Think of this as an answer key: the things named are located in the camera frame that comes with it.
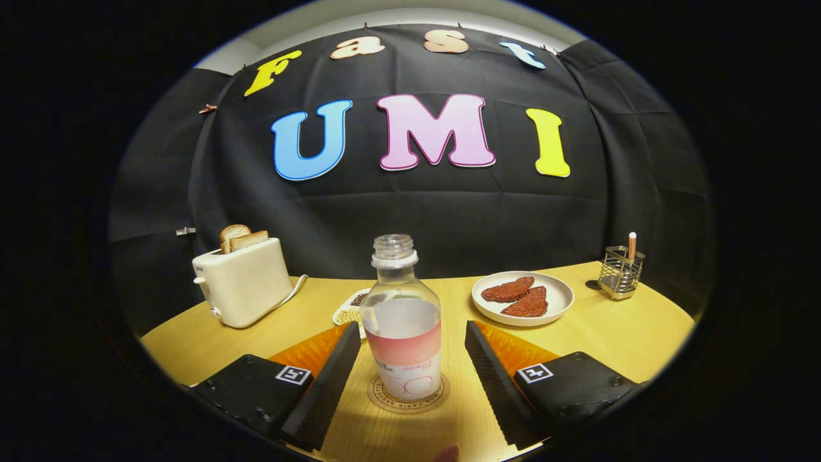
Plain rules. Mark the wooden table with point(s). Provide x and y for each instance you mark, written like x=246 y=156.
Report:
x=609 y=340

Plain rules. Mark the copper clip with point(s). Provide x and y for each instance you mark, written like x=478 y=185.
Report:
x=207 y=108

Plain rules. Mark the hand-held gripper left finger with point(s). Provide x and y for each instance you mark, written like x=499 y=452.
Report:
x=321 y=398

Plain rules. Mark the toast slice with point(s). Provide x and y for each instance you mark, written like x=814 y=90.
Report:
x=250 y=240
x=231 y=232

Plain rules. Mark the white divided condiment dish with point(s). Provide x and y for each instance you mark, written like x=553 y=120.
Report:
x=348 y=316

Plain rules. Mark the round wooden coaster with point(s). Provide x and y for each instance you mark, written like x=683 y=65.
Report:
x=438 y=402

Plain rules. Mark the clear juice bottle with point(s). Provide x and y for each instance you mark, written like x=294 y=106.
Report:
x=404 y=333

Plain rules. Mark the red meat slice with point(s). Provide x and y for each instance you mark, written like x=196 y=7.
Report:
x=507 y=290
x=527 y=305

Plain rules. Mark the cream toaster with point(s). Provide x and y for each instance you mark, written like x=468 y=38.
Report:
x=247 y=285

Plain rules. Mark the orange white stick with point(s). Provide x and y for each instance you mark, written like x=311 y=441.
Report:
x=632 y=247

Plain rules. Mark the white round plate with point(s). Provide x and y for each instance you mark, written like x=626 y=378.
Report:
x=558 y=298

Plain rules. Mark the black backdrop cloth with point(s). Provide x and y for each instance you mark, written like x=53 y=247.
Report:
x=449 y=218

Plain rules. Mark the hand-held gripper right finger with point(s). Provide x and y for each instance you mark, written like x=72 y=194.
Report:
x=497 y=398

